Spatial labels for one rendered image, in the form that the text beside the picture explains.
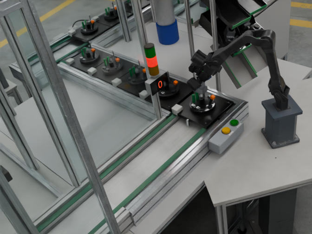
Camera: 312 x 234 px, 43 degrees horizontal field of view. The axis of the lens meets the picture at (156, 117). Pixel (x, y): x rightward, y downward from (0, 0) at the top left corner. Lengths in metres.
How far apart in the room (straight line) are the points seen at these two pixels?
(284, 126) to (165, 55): 1.18
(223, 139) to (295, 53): 2.56
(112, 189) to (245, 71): 0.99
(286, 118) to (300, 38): 2.74
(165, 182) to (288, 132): 0.65
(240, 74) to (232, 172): 0.60
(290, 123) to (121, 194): 0.87
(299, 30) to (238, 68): 2.59
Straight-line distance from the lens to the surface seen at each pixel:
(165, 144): 2.02
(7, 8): 1.03
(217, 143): 1.93
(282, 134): 2.01
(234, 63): 2.25
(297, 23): 4.94
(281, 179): 1.91
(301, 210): 2.89
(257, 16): 3.36
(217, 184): 1.89
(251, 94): 2.37
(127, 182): 1.89
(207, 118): 2.05
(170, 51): 2.87
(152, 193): 1.76
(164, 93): 2.22
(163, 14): 2.85
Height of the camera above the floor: 2.31
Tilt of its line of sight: 39 degrees down
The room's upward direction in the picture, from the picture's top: 12 degrees counter-clockwise
